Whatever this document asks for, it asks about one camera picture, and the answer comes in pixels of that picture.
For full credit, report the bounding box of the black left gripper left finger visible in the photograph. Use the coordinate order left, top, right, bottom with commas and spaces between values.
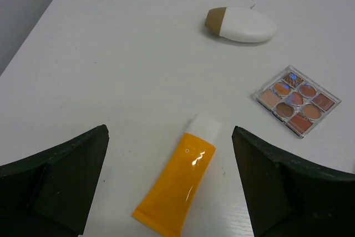
1, 125, 109, 236

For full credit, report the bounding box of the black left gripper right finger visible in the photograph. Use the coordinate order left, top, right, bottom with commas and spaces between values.
232, 127, 354, 236

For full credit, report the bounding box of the orange tube white cap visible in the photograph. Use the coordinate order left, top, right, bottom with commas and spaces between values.
133, 113, 221, 236

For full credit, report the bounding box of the white bottle brown cap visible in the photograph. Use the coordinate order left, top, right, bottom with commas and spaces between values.
205, 7, 277, 43

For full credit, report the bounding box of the clear nine-pan brown palette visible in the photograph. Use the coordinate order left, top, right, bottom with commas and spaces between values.
252, 65, 341, 139

